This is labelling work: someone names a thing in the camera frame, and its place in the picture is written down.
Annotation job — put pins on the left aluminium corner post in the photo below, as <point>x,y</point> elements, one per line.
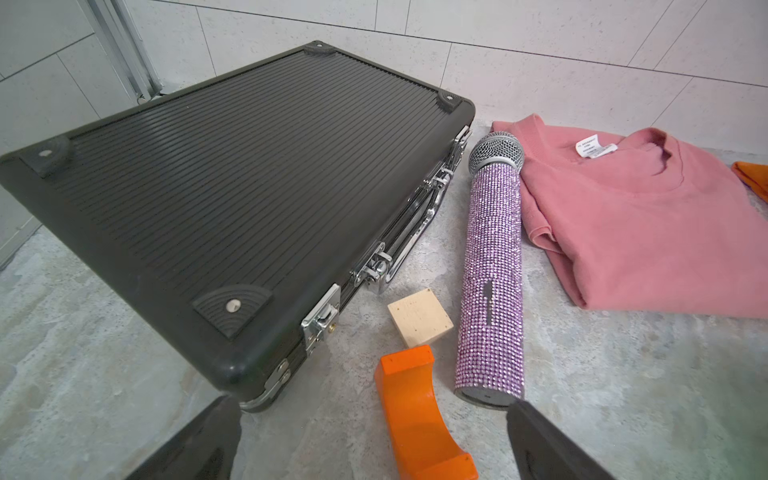
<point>115,29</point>

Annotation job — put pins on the orange folded t-shirt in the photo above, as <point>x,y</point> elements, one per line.
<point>754,176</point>

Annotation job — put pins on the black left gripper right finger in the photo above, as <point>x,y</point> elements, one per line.
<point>542,451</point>

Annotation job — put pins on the orange curved wooden block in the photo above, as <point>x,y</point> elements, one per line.
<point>422,444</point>

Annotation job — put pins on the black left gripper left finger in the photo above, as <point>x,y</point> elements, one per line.
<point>204,449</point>

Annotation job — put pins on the black ribbed hard case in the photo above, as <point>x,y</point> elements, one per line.
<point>240,215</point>

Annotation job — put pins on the pink t-shirt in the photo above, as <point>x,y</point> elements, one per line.
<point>657,224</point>

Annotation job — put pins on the small wooden cube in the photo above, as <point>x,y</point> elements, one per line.
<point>420,318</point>

